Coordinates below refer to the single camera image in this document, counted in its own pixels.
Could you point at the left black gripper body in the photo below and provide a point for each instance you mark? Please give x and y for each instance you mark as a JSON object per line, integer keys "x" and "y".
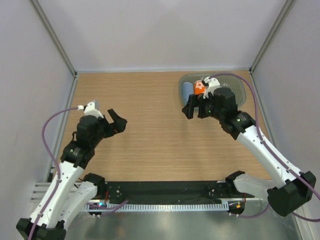
{"x": 105, "y": 130}

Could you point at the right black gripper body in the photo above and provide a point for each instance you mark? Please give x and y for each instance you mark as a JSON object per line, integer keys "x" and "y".
{"x": 207, "y": 108}

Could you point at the white orange flower towel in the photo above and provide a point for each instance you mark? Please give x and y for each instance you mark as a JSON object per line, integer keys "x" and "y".
{"x": 199, "y": 88}

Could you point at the blue terry towel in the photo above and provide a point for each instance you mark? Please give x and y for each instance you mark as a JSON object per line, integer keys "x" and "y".
{"x": 187, "y": 90}

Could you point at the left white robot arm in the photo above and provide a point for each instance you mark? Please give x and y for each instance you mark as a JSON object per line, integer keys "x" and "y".
{"x": 58, "y": 207}

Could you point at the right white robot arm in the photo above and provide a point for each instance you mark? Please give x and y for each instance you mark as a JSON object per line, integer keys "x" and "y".
{"x": 289, "y": 187}

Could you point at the teal plastic tub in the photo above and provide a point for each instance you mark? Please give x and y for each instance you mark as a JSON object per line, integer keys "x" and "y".
{"x": 232, "y": 82}

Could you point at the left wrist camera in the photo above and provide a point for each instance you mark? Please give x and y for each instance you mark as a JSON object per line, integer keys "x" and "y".
{"x": 92, "y": 109}

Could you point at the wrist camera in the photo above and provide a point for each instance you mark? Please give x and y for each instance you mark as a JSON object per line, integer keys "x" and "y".
{"x": 211, "y": 84}
{"x": 92, "y": 109}

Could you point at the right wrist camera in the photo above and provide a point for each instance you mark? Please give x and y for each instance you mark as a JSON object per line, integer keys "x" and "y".
{"x": 211, "y": 84}

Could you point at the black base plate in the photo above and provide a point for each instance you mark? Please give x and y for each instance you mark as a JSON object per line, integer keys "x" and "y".
{"x": 170, "y": 192}

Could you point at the slotted metal rail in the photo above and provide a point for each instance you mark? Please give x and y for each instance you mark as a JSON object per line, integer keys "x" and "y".
{"x": 174, "y": 208}

